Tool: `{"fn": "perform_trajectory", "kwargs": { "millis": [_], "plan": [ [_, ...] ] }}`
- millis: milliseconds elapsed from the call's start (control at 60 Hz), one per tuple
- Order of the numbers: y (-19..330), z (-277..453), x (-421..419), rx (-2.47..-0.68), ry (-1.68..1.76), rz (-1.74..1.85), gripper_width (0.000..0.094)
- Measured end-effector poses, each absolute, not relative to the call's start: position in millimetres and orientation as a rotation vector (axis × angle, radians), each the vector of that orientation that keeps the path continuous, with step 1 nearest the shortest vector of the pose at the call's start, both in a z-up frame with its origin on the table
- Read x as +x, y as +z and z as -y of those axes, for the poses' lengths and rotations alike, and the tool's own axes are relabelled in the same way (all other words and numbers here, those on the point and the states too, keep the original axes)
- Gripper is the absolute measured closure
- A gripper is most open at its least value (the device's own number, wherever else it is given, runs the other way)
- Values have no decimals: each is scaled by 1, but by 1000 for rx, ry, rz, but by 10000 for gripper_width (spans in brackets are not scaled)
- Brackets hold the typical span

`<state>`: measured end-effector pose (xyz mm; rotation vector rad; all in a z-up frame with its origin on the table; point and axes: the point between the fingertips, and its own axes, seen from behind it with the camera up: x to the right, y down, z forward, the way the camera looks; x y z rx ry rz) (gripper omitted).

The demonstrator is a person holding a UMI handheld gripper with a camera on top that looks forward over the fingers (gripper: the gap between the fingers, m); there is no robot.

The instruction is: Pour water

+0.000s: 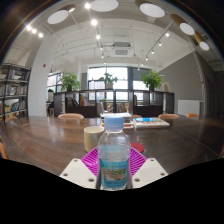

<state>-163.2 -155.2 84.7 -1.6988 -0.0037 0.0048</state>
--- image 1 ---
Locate bushy green potted plant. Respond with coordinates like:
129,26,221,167
59,71,82,92

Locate flat book with blue cover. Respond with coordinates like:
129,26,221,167
132,116,171,130

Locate group of orange chairs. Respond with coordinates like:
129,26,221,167
4,112,200,123

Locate tall dark bookshelf with books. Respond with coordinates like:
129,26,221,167
0,63,32,124

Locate round white ceiling lamps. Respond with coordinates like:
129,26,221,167
46,0,211,52

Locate clear water bottle blue cap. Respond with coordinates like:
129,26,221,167
96,114,132,192

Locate small ceiling spotlights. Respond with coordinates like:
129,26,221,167
25,2,171,66

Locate tall leafy green potted plant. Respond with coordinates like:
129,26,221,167
139,69,165,92

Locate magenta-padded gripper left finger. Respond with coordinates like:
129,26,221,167
59,147,101,190

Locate ceiling air conditioner unit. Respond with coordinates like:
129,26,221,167
111,41,133,57

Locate green plant in white pot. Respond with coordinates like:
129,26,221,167
98,72,119,90

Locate low dark open shelf unit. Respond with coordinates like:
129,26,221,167
53,89,176,118

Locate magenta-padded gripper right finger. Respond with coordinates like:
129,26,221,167
128,147,169,190

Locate cream cylindrical cup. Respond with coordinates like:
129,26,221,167
83,125,106,153

